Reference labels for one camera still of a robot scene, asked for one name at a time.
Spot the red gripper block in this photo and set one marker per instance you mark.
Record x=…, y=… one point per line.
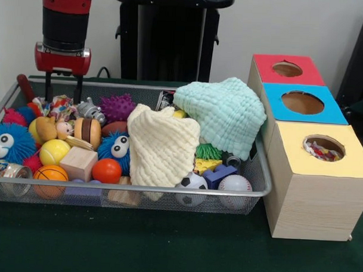
x=61, y=63

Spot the multicolour patterned cloth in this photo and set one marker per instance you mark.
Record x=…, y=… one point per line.
x=61, y=108

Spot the cream waffle cloth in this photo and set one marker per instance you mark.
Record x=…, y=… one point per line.
x=160, y=147

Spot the mint waffle cloth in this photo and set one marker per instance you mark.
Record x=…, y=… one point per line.
x=227, y=113

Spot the colourful polka dot cloth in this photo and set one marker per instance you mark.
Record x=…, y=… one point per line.
x=321, y=152

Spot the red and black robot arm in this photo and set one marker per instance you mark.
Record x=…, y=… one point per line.
x=64, y=21

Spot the shallow clear mesh bin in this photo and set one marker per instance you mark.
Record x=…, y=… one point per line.
x=197, y=202

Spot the wooden box with three holes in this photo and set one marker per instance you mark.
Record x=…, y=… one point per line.
x=316, y=206

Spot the toy hamburger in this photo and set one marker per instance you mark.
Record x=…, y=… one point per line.
x=87, y=132

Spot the yellow tennis ball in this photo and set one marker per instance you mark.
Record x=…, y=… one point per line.
x=54, y=152

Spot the blue spiky ball with eyes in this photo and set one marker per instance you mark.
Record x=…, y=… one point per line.
x=17, y=142

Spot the pale wooden cube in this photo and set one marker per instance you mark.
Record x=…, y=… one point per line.
x=77, y=163

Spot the small blue spiky eyed ball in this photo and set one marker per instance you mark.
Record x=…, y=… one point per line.
x=109, y=151

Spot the small orange basketball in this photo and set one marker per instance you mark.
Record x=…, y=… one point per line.
x=50, y=174

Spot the orange red smooth ball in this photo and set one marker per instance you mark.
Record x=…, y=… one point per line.
x=106, y=170

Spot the dark green table cloth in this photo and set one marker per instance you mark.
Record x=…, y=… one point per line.
x=165, y=246

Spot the white baseball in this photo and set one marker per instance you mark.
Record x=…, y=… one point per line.
x=235, y=185

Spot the neighbouring green covered table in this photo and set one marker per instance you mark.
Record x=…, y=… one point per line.
x=361, y=114

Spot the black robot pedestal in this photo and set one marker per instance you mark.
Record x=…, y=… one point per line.
x=173, y=37

